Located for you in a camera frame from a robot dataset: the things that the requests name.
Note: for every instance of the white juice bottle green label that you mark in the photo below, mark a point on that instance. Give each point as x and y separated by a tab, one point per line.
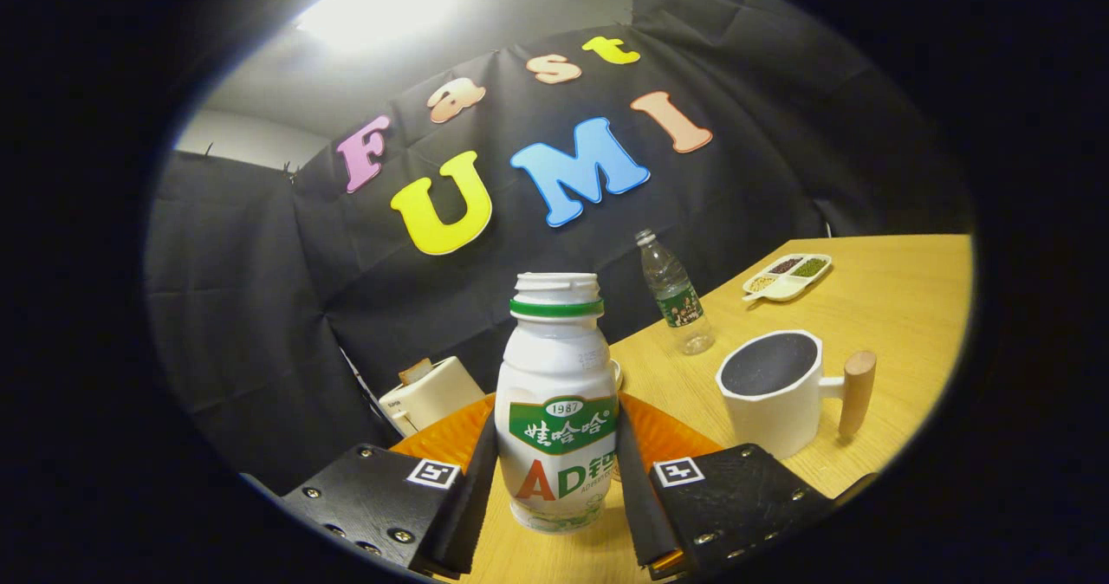
554	367

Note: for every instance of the bread slice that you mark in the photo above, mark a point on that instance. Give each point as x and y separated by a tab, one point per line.
414	371

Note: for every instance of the pile of dark beans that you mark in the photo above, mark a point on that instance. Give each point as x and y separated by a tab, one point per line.
786	265

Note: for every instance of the pile of green beans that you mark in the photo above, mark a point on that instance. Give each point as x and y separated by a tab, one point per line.
811	267

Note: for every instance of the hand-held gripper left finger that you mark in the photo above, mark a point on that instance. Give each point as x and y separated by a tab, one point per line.
472	506

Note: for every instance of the clear plastic water bottle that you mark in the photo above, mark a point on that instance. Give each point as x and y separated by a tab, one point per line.
676	294

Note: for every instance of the pile of yellow beans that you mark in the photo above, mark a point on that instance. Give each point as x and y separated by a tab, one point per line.
762	283

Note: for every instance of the wooden table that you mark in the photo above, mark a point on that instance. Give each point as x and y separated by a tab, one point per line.
901	307

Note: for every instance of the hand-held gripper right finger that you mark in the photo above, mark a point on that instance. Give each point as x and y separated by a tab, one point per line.
639	515

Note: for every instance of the cream toaster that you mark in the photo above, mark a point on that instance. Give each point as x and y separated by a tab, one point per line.
433	398

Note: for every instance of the white divided dish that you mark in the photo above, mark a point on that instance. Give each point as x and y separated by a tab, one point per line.
784	288

